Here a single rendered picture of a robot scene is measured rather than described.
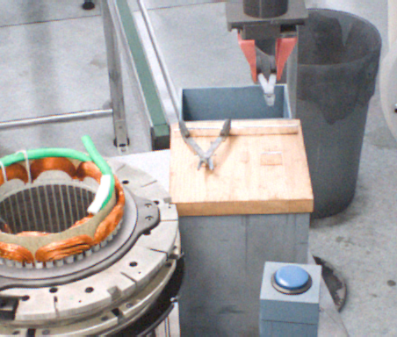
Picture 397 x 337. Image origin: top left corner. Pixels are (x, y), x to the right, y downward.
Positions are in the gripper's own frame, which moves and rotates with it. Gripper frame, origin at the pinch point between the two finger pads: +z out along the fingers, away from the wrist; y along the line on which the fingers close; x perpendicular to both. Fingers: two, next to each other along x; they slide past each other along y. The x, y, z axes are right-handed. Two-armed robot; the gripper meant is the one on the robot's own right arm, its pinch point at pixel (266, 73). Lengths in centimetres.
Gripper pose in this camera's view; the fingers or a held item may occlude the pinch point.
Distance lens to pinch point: 125.2
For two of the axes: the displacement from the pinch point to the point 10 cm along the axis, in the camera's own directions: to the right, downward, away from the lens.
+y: -10.0, 0.5, 0.2
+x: 0.1, 5.9, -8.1
